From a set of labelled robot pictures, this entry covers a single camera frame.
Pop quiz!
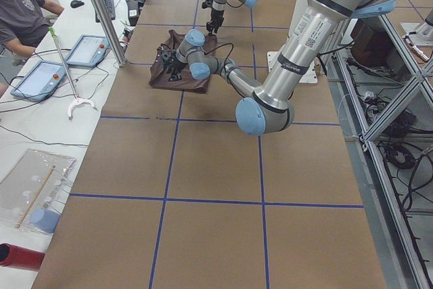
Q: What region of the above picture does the seated person grey shirt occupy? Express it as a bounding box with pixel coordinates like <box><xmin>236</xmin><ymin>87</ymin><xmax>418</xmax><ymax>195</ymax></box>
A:
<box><xmin>1</xmin><ymin>0</ymin><xmax>64</xmax><ymax>58</ymax></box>

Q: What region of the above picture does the red cylinder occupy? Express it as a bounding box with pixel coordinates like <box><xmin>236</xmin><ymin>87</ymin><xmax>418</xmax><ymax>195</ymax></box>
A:
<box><xmin>1</xmin><ymin>243</ymin><xmax>45</xmax><ymax>271</ymax></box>

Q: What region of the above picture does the small light blue cup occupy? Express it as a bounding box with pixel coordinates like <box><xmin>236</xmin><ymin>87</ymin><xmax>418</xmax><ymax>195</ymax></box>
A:
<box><xmin>30</xmin><ymin>208</ymin><xmax>60</xmax><ymax>234</ymax></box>

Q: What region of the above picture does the white reacher grabber tool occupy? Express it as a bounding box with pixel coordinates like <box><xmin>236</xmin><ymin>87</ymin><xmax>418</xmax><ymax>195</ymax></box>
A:
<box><xmin>49</xmin><ymin>27</ymin><xmax>97</xmax><ymax>120</ymax></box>

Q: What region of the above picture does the blue teach pendant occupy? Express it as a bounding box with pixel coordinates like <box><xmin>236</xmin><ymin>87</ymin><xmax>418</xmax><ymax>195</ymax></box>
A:
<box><xmin>65</xmin><ymin>35</ymin><xmax>110</xmax><ymax>68</ymax></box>
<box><xmin>10</xmin><ymin>60</ymin><xmax>66</xmax><ymax>102</ymax></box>

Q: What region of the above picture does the brown t-shirt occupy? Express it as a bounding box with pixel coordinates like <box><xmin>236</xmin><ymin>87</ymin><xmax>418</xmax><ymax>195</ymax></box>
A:
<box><xmin>149</xmin><ymin>29</ymin><xmax>217</xmax><ymax>93</ymax></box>

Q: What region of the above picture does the clear plastic bag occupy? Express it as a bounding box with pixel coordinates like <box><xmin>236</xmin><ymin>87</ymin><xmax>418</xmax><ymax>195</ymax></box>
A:
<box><xmin>1</xmin><ymin>149</ymin><xmax>76</xmax><ymax>234</ymax></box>

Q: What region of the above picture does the aluminium side frame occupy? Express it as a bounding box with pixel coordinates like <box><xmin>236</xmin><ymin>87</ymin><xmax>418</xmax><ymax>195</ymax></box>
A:
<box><xmin>328</xmin><ymin>7</ymin><xmax>432</xmax><ymax>288</ymax></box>

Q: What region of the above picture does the near blue teach pendant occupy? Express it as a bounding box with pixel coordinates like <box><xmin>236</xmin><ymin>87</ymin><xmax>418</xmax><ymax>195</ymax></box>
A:
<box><xmin>10</xmin><ymin>60</ymin><xmax>66</xmax><ymax>102</ymax></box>

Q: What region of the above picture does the aluminium frame post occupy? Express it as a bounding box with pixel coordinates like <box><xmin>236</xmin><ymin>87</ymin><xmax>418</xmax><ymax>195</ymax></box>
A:
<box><xmin>91</xmin><ymin>0</ymin><xmax>127</xmax><ymax>67</ymax></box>

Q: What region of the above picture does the black computer mouse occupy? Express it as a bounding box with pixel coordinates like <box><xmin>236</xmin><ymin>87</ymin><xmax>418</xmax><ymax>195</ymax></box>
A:
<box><xmin>70</xmin><ymin>0</ymin><xmax>85</xmax><ymax>9</ymax></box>

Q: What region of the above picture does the wooden stick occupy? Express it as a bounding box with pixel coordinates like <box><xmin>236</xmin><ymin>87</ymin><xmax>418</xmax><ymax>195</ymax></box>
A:
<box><xmin>15</xmin><ymin>165</ymin><xmax>55</xmax><ymax>229</ymax></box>

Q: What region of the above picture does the black camera cable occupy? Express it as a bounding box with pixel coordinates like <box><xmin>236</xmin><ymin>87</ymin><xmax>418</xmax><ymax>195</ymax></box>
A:
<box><xmin>160</xmin><ymin>42</ymin><xmax>237</xmax><ymax>76</ymax></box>

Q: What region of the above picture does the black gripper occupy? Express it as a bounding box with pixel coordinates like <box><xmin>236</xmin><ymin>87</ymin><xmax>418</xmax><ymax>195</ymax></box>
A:
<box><xmin>167</xmin><ymin>59</ymin><xmax>186</xmax><ymax>82</ymax></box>
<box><xmin>206</xmin><ymin>9</ymin><xmax>224</xmax><ymax>35</ymax></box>

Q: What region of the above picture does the far blue teach pendant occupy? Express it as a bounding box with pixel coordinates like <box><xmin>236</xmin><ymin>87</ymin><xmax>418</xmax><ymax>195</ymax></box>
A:
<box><xmin>65</xmin><ymin>35</ymin><xmax>110</xmax><ymax>68</ymax></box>

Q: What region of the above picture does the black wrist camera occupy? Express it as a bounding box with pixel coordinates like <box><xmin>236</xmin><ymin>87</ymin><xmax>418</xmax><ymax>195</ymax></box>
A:
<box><xmin>159</xmin><ymin>51</ymin><xmax>175</xmax><ymax>66</ymax></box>
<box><xmin>202</xmin><ymin>0</ymin><xmax>213</xmax><ymax>9</ymax></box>

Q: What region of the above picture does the black keyboard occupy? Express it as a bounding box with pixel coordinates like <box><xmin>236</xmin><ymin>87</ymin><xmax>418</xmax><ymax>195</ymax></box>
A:
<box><xmin>102</xmin><ymin>0</ymin><xmax>116</xmax><ymax>20</ymax></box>

